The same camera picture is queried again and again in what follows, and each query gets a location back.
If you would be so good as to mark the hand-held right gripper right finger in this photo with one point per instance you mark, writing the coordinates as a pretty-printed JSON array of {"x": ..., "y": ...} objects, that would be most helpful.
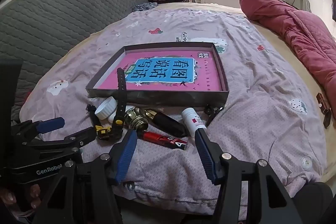
[{"x": 207, "y": 155}]

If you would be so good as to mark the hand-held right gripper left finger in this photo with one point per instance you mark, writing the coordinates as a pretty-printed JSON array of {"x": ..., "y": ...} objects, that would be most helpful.
[{"x": 126, "y": 153}]

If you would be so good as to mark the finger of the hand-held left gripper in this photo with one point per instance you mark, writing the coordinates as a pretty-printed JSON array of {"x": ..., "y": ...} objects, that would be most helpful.
[
  {"x": 51, "y": 124},
  {"x": 76, "y": 138}
]

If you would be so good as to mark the brass knob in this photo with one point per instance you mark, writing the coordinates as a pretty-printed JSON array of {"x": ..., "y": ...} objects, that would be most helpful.
[{"x": 136, "y": 120}]

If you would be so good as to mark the white earbud case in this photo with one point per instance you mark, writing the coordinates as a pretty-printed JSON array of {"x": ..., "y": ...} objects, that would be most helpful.
[{"x": 112, "y": 119}]

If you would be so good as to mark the red lighter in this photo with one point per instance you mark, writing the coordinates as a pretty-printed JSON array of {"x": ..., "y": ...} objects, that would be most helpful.
[{"x": 162, "y": 138}]

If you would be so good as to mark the white pill bottle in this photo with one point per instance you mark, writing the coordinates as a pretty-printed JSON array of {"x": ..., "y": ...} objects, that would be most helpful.
[{"x": 190, "y": 117}]

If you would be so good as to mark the white ribbed jar lid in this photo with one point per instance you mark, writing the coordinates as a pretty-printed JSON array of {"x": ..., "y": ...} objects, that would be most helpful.
[{"x": 106, "y": 107}]

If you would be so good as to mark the black hair clip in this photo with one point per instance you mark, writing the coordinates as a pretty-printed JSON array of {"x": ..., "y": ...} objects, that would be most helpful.
[{"x": 211, "y": 111}]

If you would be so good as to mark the black case with gold tip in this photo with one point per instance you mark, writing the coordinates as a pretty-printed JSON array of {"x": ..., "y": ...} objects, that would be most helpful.
[{"x": 168, "y": 123}]

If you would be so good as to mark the black and yellow wristwatch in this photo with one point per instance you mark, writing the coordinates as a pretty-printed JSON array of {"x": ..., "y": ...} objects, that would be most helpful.
[{"x": 121, "y": 98}]

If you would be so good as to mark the grey shallow cardboard box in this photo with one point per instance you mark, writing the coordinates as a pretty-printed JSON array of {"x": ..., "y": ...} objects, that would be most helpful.
[{"x": 170, "y": 98}]

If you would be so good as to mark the person's left hand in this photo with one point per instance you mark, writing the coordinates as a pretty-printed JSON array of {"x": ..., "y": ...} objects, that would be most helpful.
[{"x": 10, "y": 199}]

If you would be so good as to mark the pink printed blanket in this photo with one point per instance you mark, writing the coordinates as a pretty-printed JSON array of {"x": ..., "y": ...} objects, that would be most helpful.
[{"x": 262, "y": 121}]

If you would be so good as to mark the pink and blue book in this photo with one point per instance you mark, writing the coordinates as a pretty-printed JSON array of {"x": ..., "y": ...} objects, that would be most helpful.
[{"x": 210, "y": 77}]

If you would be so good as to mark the grey quilted headboard cover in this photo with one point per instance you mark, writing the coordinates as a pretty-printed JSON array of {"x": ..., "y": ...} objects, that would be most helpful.
[{"x": 52, "y": 16}]

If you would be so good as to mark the brown wooden object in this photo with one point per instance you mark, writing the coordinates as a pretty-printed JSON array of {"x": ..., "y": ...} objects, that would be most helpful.
[{"x": 323, "y": 106}]

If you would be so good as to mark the dark patterned cloth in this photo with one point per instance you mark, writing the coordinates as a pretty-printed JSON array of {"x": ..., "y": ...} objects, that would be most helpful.
[{"x": 144, "y": 6}]

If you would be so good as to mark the red quilted blanket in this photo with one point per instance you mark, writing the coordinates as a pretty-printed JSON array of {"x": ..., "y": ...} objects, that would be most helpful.
[{"x": 288, "y": 27}]

